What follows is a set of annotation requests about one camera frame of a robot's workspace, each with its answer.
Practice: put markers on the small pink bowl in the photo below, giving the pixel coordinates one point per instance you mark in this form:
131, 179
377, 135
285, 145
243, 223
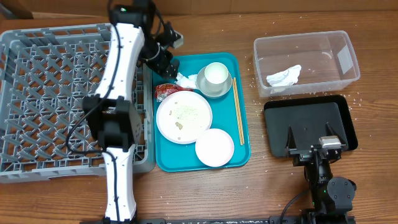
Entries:
214, 148

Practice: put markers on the teal plastic tray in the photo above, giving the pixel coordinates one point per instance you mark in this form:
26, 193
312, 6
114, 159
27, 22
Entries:
173, 157

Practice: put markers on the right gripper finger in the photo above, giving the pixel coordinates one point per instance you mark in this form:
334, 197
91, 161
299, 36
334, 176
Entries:
330, 132
290, 145

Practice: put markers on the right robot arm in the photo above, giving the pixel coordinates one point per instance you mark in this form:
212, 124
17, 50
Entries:
332, 197

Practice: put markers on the grey dishwasher rack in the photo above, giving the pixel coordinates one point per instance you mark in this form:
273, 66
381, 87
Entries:
45, 74

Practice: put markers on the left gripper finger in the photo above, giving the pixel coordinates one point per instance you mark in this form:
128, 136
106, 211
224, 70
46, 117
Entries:
164, 74
172, 69

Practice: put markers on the wooden chopstick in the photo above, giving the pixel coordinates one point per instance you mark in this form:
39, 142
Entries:
238, 116
241, 117

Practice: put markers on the left wooden chopstick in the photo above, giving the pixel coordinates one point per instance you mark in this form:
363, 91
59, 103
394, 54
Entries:
238, 116

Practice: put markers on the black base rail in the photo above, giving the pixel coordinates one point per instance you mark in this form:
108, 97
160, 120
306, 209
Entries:
270, 220

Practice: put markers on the small white napkin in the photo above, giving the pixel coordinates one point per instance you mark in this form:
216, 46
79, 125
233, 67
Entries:
187, 82

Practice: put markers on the right wooden chopstick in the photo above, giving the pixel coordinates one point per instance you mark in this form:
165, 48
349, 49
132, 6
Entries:
241, 117

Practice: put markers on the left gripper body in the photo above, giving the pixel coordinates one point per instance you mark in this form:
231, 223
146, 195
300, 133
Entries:
154, 56

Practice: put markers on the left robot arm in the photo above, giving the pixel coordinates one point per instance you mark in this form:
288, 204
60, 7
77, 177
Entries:
110, 113

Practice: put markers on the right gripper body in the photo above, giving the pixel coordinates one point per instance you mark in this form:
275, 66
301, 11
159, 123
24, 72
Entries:
301, 157

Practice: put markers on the black tray bin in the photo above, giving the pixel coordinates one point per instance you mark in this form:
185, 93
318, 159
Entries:
307, 117

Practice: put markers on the large white dirty plate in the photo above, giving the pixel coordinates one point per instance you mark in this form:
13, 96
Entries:
183, 116

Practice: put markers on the red snack wrapper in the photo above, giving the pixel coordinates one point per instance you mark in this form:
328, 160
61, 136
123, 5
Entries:
164, 90

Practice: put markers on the white cup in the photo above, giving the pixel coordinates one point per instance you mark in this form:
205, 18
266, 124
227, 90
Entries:
216, 74

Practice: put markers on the grey bowl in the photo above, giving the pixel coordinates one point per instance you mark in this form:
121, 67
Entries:
201, 84

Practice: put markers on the clear plastic bin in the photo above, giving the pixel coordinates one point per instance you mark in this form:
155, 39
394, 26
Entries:
328, 61

